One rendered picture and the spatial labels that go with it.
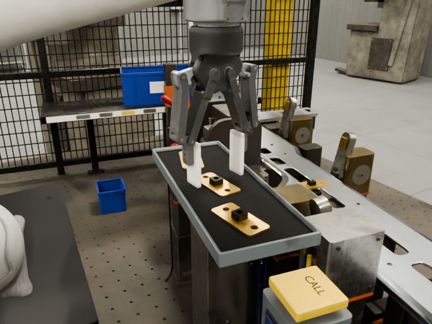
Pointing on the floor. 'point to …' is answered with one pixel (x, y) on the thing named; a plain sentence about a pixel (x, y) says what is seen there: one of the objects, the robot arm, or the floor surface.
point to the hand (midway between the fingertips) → (216, 162)
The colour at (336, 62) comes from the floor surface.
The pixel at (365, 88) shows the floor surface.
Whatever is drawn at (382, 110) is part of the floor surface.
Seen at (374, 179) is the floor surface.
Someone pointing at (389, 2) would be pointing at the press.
